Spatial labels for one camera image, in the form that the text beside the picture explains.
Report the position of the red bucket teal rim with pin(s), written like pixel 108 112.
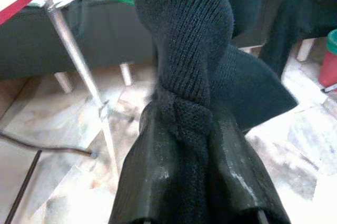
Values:
pixel 329 68

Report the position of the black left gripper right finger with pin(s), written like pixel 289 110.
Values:
pixel 245 176

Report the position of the black metal table leg frame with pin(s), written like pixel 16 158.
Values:
pixel 52 149

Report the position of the black TV cabinet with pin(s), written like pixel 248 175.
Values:
pixel 105 37

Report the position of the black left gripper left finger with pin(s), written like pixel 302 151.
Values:
pixel 142 171

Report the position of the silver metal clothes rack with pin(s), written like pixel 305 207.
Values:
pixel 79 60

